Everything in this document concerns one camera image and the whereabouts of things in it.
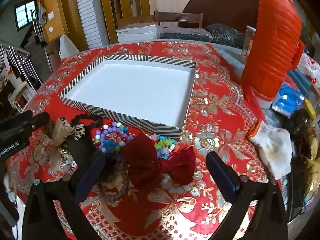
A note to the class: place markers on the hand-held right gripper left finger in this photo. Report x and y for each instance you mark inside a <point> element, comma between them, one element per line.
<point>90,177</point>

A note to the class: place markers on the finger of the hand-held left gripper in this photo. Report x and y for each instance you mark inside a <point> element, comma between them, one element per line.
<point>41,120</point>

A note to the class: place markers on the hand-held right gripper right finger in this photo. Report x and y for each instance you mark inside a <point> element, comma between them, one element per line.
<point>222,177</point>

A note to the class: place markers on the leopard print bow with bells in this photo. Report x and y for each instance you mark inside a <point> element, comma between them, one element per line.
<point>60,132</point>

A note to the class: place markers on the black scrunchie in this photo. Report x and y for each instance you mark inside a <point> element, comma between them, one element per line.
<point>96,120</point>

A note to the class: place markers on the red shiny bow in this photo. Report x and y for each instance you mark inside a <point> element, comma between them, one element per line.
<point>142,160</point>

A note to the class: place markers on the striped shallow box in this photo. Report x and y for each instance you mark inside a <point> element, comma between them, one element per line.
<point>135,90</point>

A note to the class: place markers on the red floral tablecloth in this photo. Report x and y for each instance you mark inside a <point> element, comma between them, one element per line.
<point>225,120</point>

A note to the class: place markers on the white work glove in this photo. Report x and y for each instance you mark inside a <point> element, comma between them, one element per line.
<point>275,145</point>

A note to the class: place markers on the metal stair railing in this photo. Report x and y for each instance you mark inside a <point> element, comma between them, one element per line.
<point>25,52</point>

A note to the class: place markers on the white plastic chair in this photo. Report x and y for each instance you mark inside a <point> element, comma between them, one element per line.
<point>67,47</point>

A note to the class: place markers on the blue plastic packet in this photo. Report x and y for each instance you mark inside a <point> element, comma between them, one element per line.
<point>287,100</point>

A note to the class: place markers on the grey hanging cloth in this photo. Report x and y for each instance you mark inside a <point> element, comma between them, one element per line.
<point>42,13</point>

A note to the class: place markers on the window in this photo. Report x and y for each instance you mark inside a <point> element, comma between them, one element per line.
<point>25,13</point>

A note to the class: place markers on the yellow lid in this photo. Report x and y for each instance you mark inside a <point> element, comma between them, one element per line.
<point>310,108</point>

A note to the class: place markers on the white slatted panel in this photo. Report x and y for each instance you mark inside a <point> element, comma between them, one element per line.
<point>87,12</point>

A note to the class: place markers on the white box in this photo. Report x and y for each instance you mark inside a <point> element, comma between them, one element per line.
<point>137,33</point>

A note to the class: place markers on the brown cardboard box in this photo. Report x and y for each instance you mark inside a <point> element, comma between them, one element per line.
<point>135,20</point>

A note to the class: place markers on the clear plastic jar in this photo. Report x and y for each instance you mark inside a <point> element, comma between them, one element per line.
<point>248,42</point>

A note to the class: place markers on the red white plastic bag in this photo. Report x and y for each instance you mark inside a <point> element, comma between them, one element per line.
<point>310,67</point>

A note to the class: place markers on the black plastic bag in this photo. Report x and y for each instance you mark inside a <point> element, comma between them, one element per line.
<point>225,33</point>

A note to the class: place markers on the orange thermos jug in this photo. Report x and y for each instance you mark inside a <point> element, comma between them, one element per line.
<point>272,42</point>

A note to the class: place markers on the wooden door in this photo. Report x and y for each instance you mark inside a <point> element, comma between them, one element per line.
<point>125,0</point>

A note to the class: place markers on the black plastic-wrapped box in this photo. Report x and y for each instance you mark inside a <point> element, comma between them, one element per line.
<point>185,35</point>

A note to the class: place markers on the wooden chair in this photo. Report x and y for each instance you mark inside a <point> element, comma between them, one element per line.
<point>177,17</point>

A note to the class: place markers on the dark round tabletop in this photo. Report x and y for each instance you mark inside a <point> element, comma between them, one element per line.
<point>220,5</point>

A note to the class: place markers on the wall switch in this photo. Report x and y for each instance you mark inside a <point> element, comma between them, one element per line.
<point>51,16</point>

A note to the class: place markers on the wooden door frame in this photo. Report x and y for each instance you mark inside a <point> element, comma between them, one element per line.
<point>67,5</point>

